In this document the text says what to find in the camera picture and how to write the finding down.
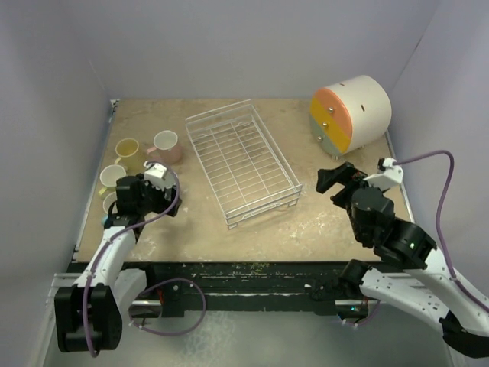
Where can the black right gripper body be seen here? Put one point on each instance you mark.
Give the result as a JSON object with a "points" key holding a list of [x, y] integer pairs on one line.
{"points": [[341, 198]]}

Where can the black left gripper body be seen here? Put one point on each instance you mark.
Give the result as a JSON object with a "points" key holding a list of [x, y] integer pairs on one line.
{"points": [[152, 199]]}

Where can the light blue mug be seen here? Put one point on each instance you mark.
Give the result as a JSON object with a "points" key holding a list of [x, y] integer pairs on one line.
{"points": [[108, 201]]}

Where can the yellow-green faceted mug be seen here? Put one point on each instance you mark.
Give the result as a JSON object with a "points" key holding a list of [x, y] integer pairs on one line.
{"points": [[108, 178]]}

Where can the pale yellow round mug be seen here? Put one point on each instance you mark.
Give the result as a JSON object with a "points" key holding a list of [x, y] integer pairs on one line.
{"points": [[130, 155]]}

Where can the pink faceted mug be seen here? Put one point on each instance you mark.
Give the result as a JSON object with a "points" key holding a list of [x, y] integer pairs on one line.
{"points": [[166, 148]]}

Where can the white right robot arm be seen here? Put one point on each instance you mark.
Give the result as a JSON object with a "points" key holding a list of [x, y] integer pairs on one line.
{"points": [[448, 303]]}

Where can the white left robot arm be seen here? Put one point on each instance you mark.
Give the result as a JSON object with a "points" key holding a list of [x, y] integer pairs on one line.
{"points": [[89, 312]]}

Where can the round cream drawer cabinet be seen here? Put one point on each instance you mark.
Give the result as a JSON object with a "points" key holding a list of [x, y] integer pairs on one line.
{"points": [[350, 114]]}

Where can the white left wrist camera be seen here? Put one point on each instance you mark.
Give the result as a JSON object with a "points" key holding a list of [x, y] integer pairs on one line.
{"points": [[155, 173]]}

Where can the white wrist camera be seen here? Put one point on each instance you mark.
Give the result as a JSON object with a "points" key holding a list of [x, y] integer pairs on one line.
{"points": [[155, 173], [389, 174]]}

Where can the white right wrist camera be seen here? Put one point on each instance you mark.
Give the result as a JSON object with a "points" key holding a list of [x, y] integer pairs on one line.
{"points": [[389, 174]]}

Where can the white wire dish rack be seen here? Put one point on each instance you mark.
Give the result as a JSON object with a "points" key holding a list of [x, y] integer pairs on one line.
{"points": [[245, 167]]}

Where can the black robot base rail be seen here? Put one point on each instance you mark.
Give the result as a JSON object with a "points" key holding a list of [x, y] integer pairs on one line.
{"points": [[284, 286]]}

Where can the aluminium frame rail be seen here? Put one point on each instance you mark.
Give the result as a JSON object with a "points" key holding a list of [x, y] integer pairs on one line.
{"points": [[169, 289]]}

